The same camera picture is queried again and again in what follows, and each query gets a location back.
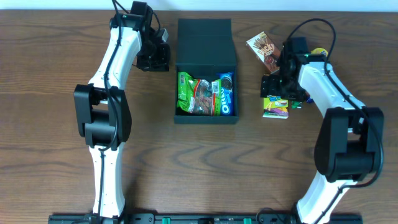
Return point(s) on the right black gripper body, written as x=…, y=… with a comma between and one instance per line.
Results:
x=277, y=88

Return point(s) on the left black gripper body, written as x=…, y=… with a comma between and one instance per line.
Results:
x=153, y=65

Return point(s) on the blue Oreo pack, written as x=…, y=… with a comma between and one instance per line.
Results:
x=226, y=93

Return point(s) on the black gift box with lid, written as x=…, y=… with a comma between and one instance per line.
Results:
x=205, y=48

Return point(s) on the green clear snack bag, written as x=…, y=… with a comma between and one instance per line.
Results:
x=198, y=96

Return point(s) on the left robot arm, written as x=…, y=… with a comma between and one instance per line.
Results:
x=102, y=111

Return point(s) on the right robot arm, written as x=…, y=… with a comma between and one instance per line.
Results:
x=348, y=153

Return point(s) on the green candy bar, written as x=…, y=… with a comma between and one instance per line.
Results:
x=296, y=105

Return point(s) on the green Pretz box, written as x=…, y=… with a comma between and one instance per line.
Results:
x=275, y=107

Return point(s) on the brown Pocky box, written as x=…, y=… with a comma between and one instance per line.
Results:
x=265, y=50

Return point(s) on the yellow candy jar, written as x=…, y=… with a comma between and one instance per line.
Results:
x=320, y=51

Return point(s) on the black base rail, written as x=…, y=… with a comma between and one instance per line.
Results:
x=150, y=218

